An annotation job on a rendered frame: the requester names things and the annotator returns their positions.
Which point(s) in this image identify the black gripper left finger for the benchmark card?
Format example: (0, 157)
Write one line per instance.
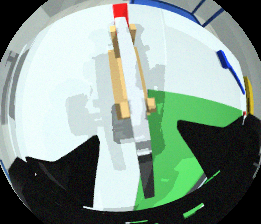
(75, 172)

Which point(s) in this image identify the blue golf putter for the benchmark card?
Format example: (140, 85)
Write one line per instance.
(225, 64)

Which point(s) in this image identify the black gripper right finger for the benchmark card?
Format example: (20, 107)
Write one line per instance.
(208, 143)

